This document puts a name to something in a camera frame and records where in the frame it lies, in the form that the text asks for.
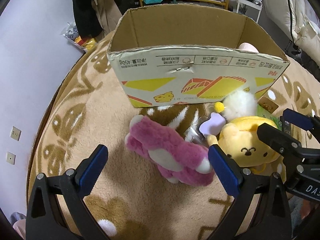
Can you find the black Face tissue pack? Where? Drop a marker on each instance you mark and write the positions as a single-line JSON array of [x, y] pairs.
[[285, 126]]

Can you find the plastic bag with toys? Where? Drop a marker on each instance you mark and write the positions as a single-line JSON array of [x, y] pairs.
[[71, 34]]

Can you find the purple item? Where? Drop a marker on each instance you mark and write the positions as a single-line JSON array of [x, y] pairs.
[[201, 128]]

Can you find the white fluffy penguin plush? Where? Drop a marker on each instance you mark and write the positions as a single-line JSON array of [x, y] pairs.
[[238, 104]]

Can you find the pink plush bear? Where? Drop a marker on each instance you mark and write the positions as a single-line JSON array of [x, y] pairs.
[[177, 160]]

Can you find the pink swirl roll plush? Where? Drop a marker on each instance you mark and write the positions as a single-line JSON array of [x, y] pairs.
[[248, 47]]

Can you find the beige trench coat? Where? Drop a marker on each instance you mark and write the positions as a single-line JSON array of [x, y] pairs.
[[108, 15]]

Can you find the upper wall socket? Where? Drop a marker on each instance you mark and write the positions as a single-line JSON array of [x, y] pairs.
[[15, 133]]

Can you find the white rolling cart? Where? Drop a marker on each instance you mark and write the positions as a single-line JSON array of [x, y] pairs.
[[255, 4]]

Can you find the brown snack packet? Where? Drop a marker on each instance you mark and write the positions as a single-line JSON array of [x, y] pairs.
[[267, 104]]

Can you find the lower wall socket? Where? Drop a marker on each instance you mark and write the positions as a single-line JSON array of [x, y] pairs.
[[10, 158]]

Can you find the cream folded mattress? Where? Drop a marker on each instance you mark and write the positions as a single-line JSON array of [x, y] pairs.
[[298, 21]]

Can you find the yellow plush dog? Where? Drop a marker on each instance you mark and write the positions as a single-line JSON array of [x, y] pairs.
[[238, 139]]

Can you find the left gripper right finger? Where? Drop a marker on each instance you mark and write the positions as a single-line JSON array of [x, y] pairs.
[[271, 219]]

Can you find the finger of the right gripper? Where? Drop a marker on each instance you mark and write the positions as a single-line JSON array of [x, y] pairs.
[[287, 146], [305, 122]]

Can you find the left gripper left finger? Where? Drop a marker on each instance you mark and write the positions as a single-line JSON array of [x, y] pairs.
[[45, 219]]

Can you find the cardboard box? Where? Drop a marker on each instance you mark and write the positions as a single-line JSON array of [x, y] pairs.
[[175, 54]]

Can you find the wall socket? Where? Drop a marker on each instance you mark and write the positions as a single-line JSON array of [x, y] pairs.
[[15, 133], [10, 158]]

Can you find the black coat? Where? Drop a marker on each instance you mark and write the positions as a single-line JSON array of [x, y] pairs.
[[86, 19]]

